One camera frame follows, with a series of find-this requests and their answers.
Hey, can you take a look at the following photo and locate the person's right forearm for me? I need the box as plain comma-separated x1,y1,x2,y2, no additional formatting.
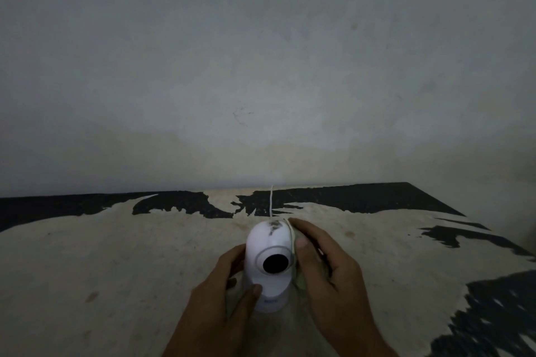
327,325,398,357

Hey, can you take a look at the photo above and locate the person's left hand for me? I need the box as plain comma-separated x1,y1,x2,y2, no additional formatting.
179,244,263,338

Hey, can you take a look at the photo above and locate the person's right hand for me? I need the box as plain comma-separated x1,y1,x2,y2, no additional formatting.
287,218,378,338

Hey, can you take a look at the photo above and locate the white security camera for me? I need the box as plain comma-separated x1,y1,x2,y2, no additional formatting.
244,220,299,314

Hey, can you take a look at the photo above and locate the person's left forearm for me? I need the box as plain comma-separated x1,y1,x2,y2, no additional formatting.
162,325,229,357

